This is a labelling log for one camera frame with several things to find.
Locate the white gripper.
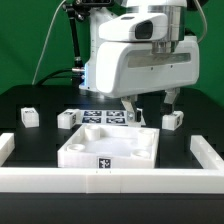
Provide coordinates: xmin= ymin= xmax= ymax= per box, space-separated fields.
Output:
xmin=96 ymin=36 xmax=199 ymax=121

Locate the white square tabletop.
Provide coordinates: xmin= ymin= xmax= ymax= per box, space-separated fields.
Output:
xmin=57 ymin=124 xmax=159 ymax=169

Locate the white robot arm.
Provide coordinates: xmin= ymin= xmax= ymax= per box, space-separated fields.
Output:
xmin=84 ymin=0 xmax=199 ymax=123

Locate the fiducial marker sheet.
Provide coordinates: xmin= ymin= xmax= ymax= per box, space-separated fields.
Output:
xmin=77 ymin=110 xmax=146 ymax=127

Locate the white U-shaped obstacle fence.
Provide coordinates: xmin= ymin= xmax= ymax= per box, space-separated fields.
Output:
xmin=0 ymin=135 xmax=224 ymax=194

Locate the black cable bundle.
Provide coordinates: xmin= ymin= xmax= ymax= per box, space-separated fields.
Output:
xmin=35 ymin=67 xmax=84 ymax=87

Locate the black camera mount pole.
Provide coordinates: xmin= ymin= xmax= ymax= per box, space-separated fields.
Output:
xmin=63 ymin=0 xmax=89 ymax=68

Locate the grey cable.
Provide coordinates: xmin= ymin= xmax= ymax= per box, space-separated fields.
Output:
xmin=31 ymin=0 xmax=68 ymax=86

